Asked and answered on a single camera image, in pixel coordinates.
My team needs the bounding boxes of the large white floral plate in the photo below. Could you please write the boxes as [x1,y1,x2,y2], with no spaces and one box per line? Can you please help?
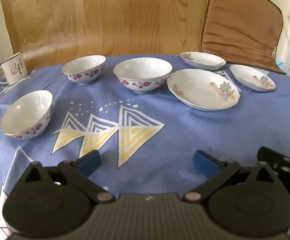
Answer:
[167,69,241,112]

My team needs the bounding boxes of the brown seat cushion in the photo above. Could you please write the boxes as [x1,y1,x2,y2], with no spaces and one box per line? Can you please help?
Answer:
[199,0,287,75]

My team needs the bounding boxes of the small white floral plate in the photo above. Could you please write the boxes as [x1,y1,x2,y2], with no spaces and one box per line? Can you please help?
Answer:
[180,51,227,71]
[229,64,276,92]

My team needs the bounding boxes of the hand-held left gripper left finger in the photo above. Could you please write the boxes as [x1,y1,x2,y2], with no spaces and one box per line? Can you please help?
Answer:
[20,149,116,204]

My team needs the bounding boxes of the white enamel mug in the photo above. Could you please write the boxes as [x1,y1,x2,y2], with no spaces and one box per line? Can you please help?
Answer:
[0,51,28,85]

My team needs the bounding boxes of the white bowl purple flowers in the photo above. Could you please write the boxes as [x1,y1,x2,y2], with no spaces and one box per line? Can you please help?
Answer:
[113,57,173,94]
[61,55,107,85]
[1,90,53,140]

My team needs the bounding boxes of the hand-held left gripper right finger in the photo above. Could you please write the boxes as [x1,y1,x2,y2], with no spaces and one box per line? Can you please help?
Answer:
[182,149,284,204]

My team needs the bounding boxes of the blue printed cloth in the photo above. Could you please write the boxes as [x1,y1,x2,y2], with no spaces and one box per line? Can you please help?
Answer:
[0,54,290,240]

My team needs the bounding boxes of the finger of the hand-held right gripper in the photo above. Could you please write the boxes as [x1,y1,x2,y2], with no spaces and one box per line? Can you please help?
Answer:
[257,146,290,202]

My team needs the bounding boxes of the wooden board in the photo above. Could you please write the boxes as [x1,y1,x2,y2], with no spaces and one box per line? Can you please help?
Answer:
[0,0,213,70]

